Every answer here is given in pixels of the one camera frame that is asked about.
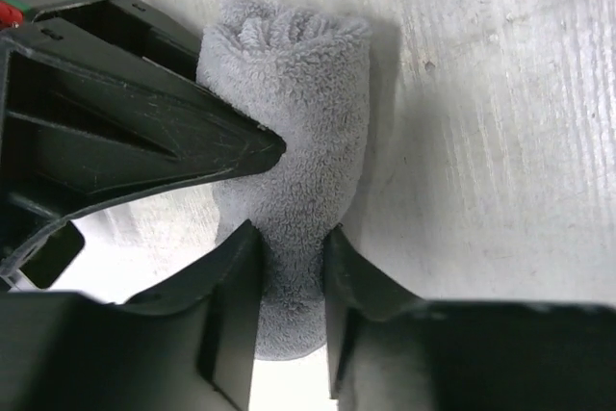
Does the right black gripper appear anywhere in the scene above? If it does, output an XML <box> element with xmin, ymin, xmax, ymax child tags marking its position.
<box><xmin>1</xmin><ymin>0</ymin><xmax>285</xmax><ymax>291</ymax></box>

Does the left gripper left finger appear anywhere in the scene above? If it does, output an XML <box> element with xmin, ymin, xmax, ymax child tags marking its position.
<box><xmin>1</xmin><ymin>223</ymin><xmax>264</xmax><ymax>410</ymax></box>

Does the grey towel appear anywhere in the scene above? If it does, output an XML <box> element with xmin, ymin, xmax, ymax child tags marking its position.
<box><xmin>196</xmin><ymin>0</ymin><xmax>371</xmax><ymax>361</ymax></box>

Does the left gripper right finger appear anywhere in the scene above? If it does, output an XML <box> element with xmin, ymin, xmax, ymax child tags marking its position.
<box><xmin>323</xmin><ymin>229</ymin><xmax>615</xmax><ymax>410</ymax></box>

